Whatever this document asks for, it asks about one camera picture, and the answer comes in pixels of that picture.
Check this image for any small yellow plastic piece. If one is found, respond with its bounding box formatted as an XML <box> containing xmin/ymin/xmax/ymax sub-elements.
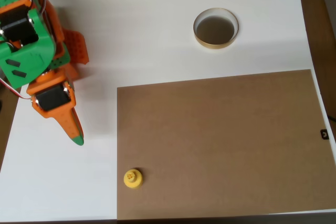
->
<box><xmin>123</xmin><ymin>168</ymin><xmax>144</xmax><ymax>189</ymax></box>

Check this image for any white red servo cable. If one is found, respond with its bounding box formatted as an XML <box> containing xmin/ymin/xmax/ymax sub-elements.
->
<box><xmin>0</xmin><ymin>79</ymin><xmax>34</xmax><ymax>101</ymax></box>

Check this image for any round shallow metal dish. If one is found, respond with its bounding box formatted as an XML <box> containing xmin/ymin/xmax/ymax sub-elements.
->
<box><xmin>193</xmin><ymin>7</ymin><xmax>240</xmax><ymax>50</ymax></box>

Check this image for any brown fibreboard sheet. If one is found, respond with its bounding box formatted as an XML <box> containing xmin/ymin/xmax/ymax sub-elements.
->
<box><xmin>116</xmin><ymin>69</ymin><xmax>336</xmax><ymax>221</ymax></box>

